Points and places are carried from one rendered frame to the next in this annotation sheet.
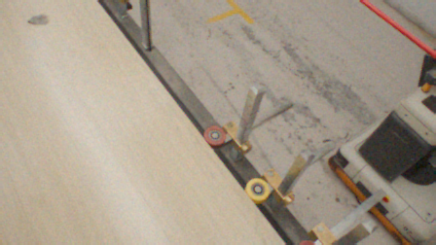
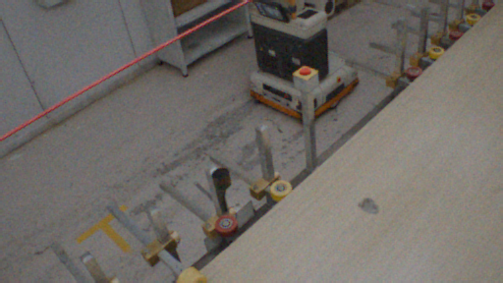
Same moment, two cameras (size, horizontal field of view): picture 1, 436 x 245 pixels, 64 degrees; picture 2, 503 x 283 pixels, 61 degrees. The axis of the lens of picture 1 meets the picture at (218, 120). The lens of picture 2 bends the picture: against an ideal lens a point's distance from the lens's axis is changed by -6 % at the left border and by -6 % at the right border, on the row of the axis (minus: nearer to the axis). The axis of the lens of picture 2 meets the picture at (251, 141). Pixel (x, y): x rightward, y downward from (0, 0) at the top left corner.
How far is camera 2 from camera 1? 235 cm
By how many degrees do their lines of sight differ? 55
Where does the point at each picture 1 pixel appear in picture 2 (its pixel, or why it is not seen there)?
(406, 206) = (342, 69)
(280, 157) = not seen: hidden behind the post
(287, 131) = (280, 155)
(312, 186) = (330, 134)
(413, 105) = (309, 23)
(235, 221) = (462, 55)
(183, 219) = (478, 70)
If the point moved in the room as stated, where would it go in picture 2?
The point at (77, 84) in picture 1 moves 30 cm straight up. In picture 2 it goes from (425, 146) to (434, 84)
